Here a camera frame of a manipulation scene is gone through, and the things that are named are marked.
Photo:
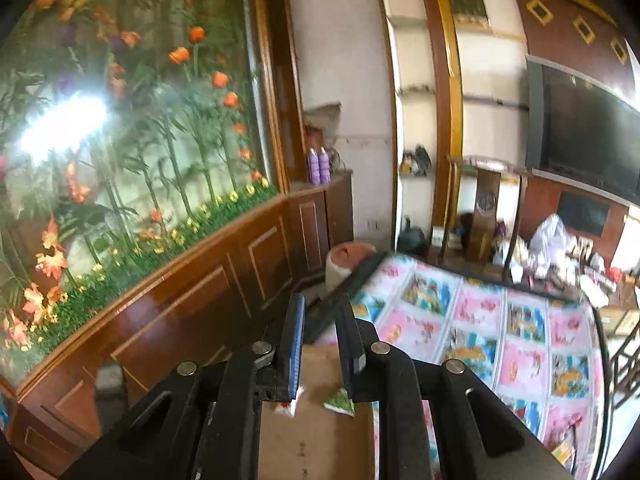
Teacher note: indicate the black shoes on shelf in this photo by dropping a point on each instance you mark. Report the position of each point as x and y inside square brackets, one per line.
[416, 163]

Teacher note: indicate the purple bottle left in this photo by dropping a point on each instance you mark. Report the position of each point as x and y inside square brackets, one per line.
[313, 167]

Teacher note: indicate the white red candy packet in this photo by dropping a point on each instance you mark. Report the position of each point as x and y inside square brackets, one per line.
[288, 409]

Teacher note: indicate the purple bottle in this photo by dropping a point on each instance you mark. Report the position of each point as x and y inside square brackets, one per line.
[313, 167]
[324, 166]

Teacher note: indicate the brown cardboard box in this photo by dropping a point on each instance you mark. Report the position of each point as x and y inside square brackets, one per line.
[317, 443]

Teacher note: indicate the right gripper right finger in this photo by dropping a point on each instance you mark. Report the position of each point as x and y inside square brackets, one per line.
[355, 338]

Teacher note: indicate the white plastic bag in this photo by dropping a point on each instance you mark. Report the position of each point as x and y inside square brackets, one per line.
[551, 242]

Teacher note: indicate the colourful fruit print tablecloth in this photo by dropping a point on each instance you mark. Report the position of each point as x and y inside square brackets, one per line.
[542, 357]

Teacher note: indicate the green pea triangle packet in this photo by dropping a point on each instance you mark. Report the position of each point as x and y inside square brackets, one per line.
[339, 402]

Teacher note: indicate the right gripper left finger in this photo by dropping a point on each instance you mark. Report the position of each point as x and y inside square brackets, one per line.
[291, 347]

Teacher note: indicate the wooden chair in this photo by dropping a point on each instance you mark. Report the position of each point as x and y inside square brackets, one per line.
[489, 174]

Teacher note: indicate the purple bottle right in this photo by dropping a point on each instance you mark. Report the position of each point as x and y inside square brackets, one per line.
[324, 166]

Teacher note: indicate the flower mural glass panel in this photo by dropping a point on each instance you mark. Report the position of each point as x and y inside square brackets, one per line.
[130, 130]

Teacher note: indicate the black flat television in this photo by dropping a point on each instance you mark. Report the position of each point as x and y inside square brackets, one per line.
[581, 130]

